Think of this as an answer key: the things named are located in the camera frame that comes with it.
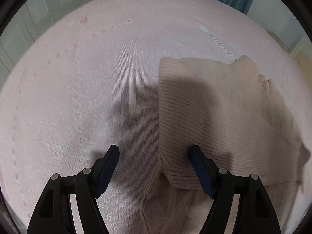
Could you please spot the cream wooden headboard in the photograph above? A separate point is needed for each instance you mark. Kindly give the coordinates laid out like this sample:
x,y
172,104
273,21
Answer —
x,y
302,55

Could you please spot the beige knit sweater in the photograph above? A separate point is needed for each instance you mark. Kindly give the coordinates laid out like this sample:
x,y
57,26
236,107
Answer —
x,y
239,120

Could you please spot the pink bed sheet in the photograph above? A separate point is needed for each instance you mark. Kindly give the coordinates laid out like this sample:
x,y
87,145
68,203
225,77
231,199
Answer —
x,y
92,80

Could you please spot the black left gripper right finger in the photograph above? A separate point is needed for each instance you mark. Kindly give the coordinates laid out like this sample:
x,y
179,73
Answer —
x,y
255,213

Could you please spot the white wardrobe with red decals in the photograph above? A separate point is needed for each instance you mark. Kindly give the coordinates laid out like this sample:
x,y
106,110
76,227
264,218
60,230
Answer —
x,y
27,25

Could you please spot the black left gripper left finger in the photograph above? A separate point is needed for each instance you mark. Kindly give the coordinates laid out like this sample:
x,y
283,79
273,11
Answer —
x,y
52,213

